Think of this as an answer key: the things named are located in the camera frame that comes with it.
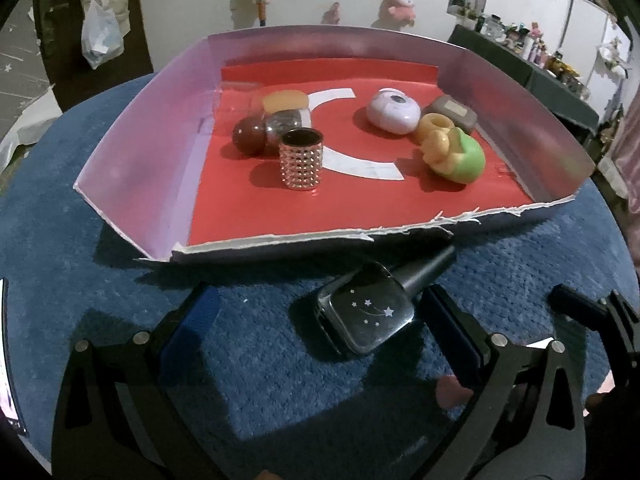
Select black star-print nail polish bottle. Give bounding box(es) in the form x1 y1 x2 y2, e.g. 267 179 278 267
315 245 457 358

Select white floor sheet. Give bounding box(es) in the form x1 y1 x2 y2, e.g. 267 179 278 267
0 82 63 161

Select red-lined cardboard box tray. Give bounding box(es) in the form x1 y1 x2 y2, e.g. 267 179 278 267
74 24 598 266

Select pink bear plush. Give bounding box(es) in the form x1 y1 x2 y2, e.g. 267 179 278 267
385 0 417 23

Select amber ring with hole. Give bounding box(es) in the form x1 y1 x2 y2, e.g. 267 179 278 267
414 112 456 146

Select green frog toy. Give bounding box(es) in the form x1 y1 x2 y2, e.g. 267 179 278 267
419 127 487 185

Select row of cosmetic bottles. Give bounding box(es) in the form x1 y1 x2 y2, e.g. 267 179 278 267
450 2 591 98

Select dark brown door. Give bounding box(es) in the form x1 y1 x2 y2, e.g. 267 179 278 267
30 0 153 111

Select gold studded cup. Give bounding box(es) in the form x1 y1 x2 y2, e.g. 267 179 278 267
278 129 325 192

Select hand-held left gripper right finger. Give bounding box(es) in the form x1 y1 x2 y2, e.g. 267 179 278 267
419 284 587 480

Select clear glass cup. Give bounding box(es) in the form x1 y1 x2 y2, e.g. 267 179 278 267
217 80 266 126

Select clear plastic bag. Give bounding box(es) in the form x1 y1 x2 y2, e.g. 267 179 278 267
81 0 125 70

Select dark green covered table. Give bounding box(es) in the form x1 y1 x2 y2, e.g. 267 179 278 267
446 24 600 131

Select white cabinet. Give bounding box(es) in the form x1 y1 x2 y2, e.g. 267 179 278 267
565 0 631 126

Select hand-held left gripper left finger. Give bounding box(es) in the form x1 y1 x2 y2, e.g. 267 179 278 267
50 281 236 480

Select brown square case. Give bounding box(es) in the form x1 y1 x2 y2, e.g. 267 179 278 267
422 95 478 133

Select amber round disc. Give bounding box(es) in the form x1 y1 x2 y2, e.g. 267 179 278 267
262 90 307 113

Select pink curtain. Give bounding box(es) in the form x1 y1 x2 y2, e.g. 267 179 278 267
607 85 640 201

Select lilac rounded mini device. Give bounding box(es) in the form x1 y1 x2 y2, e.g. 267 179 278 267
366 87 420 135

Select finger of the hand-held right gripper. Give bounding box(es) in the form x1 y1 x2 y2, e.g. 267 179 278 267
550 284 640 331

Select smartphone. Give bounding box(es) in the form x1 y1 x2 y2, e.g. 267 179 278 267
0 277 28 436

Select white hanging decoration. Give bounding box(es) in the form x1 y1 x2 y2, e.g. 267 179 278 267
597 40 632 78

